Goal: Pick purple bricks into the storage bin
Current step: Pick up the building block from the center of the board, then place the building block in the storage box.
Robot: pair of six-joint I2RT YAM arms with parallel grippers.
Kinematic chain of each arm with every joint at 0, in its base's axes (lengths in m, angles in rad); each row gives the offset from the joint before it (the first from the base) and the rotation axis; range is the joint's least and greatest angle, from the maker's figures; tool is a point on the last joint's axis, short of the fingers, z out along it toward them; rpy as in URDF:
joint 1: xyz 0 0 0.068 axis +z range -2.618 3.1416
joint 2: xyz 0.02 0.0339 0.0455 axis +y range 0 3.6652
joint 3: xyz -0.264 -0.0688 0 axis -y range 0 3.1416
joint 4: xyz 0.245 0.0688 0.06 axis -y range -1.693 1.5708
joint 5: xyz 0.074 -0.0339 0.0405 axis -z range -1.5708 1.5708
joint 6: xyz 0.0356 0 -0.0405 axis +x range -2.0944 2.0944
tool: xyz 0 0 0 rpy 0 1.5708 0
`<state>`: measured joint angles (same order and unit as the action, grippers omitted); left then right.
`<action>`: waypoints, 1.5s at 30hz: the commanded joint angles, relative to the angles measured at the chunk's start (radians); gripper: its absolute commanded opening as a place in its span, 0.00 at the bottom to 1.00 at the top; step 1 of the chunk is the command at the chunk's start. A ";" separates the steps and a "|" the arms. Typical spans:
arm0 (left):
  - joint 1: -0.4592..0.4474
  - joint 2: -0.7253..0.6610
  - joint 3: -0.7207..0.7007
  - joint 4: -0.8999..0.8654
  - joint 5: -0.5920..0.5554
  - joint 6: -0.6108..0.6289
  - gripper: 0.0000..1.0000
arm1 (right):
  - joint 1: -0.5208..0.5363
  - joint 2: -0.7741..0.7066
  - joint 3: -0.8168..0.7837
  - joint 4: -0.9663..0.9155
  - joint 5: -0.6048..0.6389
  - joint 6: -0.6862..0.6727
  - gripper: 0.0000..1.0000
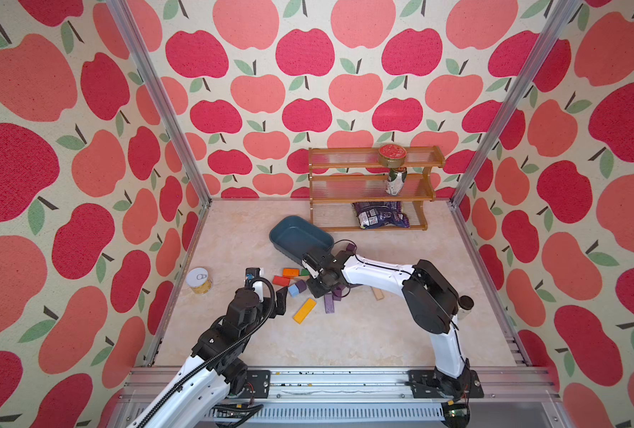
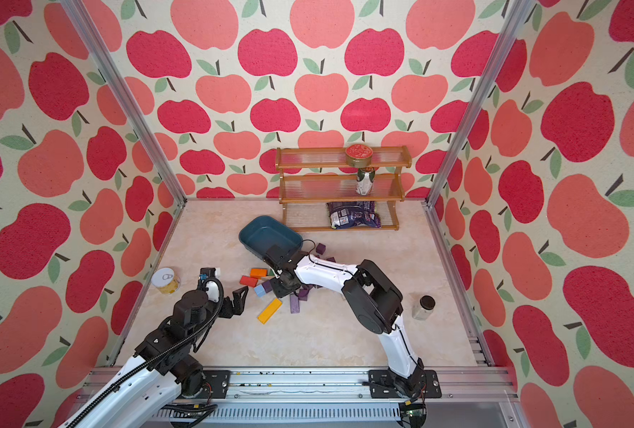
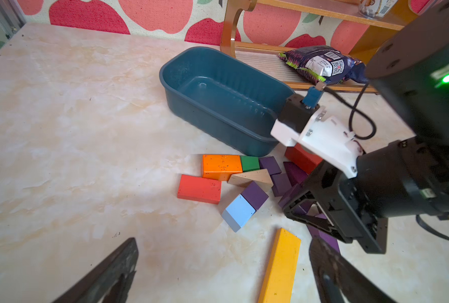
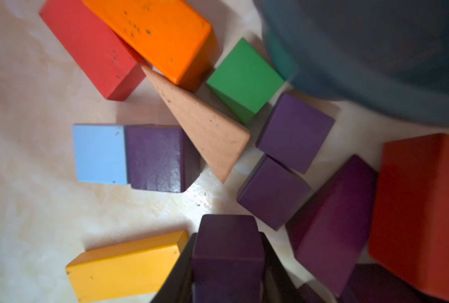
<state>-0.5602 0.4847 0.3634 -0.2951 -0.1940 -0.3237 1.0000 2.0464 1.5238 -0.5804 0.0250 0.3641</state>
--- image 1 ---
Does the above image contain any left aluminium frame post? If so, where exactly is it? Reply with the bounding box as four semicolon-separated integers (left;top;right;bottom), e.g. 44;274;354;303
107;0;212;210

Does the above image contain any teal plastic storage bin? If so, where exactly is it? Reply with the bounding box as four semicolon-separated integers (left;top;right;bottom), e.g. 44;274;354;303
269;215;335;266

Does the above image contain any light blue block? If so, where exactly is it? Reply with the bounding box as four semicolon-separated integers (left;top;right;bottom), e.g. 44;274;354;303
288;285;300;297

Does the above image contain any right aluminium frame post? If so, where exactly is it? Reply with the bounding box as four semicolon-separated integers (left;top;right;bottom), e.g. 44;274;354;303
448;0;583;212

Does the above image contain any purple cube left upper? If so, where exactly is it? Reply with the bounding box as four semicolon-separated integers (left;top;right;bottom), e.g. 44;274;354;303
294;280;307;292

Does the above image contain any yellow long block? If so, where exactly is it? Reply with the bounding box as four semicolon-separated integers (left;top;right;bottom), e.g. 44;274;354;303
292;298;316;325

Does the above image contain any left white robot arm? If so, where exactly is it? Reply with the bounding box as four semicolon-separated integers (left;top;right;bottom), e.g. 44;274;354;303
128;276;288;427

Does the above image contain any red round tin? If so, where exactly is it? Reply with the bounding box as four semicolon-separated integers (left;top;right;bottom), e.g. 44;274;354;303
378;144;408;169

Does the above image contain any aluminium frame post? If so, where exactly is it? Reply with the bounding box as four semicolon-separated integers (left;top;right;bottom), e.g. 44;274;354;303
107;0;212;210
448;0;583;212

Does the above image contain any purple snack bag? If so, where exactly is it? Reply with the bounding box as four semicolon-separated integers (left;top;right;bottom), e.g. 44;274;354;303
352;202;411;230

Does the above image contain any yellow tin can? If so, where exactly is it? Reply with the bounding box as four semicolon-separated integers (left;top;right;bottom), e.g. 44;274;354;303
185;267;212;294

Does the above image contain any wooden three-tier shelf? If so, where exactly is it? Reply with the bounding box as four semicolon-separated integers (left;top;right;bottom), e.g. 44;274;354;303
308;146;445;232

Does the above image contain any purple long block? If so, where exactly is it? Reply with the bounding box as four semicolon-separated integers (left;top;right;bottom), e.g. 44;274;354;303
323;294;335;314

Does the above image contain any orange block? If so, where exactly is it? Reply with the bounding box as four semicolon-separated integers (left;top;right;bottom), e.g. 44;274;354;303
282;269;301;278

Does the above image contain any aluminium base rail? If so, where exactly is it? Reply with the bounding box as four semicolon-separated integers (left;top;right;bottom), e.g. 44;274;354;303
107;366;564;428

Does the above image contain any red block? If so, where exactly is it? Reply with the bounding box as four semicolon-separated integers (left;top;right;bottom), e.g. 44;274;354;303
272;276;291;287

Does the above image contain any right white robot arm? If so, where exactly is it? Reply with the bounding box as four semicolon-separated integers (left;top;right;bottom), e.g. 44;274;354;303
301;248;472;401

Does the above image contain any natural wood long block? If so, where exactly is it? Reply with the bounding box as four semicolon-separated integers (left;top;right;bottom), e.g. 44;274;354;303
372;288;385;301

